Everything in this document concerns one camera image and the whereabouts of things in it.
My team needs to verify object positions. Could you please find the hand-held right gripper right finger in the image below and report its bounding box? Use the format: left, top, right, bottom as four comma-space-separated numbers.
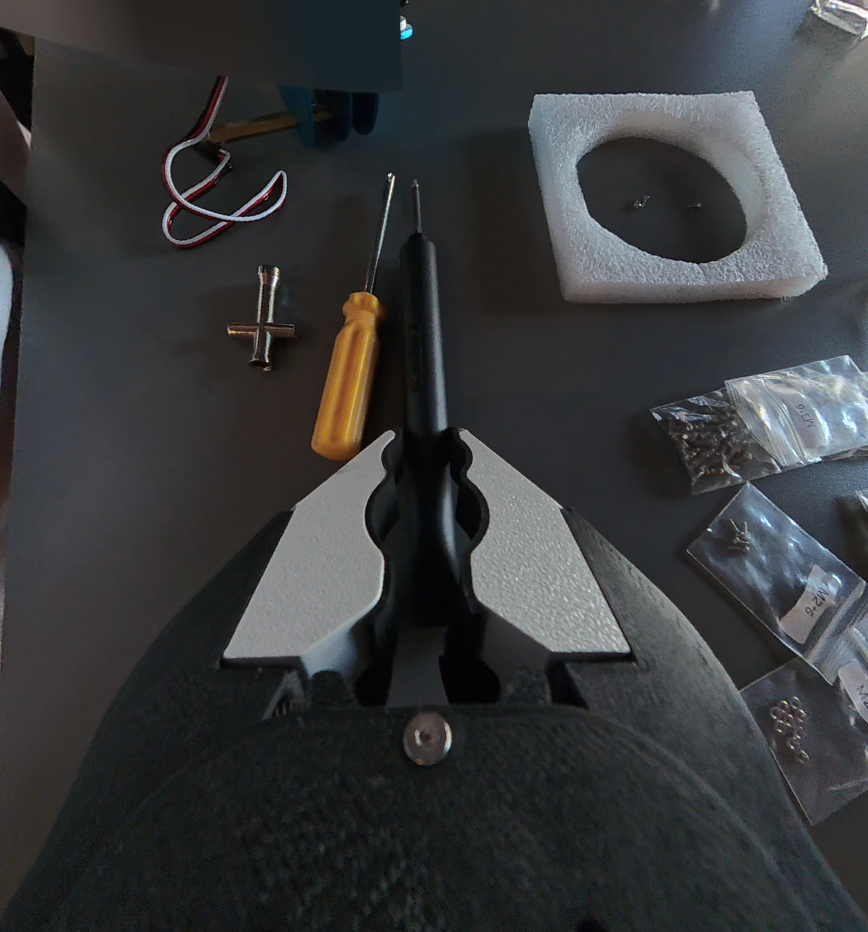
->
445, 428, 633, 703

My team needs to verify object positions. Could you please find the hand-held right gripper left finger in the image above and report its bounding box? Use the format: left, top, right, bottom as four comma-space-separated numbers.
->
221, 430, 413, 706

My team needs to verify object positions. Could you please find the black electric screwdriver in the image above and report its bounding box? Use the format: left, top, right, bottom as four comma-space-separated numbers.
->
386, 178, 479, 631

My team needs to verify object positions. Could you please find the plastic bag of dark screws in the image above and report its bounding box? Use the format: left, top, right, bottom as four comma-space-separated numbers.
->
650, 389, 781, 496

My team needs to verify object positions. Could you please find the plastic bag with few screws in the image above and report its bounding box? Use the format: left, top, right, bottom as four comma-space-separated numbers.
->
685, 481, 868, 664

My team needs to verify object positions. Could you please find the metal cross wrench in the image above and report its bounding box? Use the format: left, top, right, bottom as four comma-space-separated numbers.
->
226, 264, 294, 374

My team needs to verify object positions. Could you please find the clear labelled plastic bag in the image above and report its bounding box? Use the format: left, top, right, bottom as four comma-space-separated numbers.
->
725, 354, 868, 467

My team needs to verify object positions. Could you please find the plastic bag of metal washers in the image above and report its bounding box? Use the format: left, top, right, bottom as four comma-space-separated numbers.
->
740, 659, 868, 827

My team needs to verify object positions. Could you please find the white foam square with hole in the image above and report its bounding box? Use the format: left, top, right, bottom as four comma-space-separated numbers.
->
529, 91, 828, 303

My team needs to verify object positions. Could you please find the white label plastic bag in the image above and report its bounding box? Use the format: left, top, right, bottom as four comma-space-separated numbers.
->
820, 626, 868, 729

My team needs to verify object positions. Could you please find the crumpled clear plastic bag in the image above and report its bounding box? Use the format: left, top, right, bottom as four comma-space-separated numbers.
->
801, 0, 868, 39

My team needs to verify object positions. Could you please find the yellow handle screwdriver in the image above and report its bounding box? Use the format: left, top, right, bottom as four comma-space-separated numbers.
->
310, 172, 399, 461

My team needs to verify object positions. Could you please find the red white black cable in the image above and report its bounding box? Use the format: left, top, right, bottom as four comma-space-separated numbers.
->
161, 75, 289, 252

